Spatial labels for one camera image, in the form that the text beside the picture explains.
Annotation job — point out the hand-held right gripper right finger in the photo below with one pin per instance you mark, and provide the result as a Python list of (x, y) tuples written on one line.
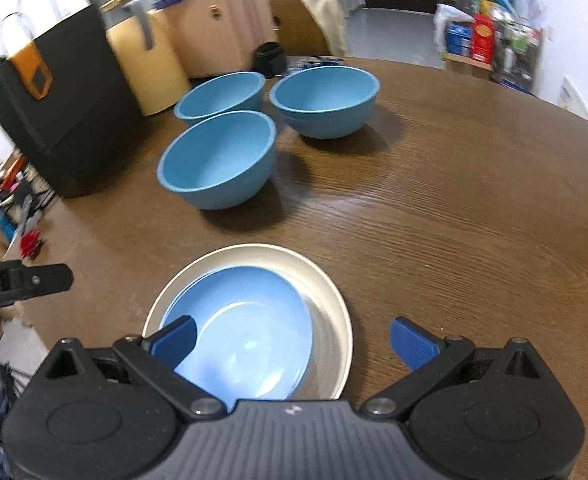
[(414, 342)]

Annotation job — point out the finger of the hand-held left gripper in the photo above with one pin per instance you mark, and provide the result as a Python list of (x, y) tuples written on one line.
[(44, 279)]

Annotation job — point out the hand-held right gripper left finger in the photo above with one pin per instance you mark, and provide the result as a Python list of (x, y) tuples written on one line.
[(174, 341)]

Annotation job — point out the cream plate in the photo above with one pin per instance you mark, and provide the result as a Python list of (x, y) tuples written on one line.
[(331, 320)]

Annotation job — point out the small blue bowl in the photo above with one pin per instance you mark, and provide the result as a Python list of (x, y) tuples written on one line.
[(214, 160), (219, 97)]

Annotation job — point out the large blue bowl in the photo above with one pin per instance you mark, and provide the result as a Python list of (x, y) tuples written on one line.
[(324, 95)]

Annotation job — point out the red artificial rose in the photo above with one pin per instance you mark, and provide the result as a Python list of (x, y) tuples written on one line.
[(31, 245)]

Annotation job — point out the black paper bag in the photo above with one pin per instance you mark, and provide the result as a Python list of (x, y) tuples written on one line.
[(69, 120)]

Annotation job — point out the black cylindrical cup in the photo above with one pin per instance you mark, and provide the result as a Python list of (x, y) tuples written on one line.
[(270, 60)]

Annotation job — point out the blue carton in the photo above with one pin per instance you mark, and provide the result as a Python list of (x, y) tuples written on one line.
[(459, 40)]

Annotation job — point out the pink suitcase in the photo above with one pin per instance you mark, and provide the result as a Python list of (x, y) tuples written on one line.
[(224, 30)]

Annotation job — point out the tall red gift box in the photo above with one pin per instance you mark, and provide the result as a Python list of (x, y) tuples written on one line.
[(484, 37)]

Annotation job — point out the white plastic bag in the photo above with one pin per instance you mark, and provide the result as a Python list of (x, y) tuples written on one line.
[(446, 17)]

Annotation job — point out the wooden chair with beige coat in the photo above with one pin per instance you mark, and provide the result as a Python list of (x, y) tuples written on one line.
[(329, 15)]

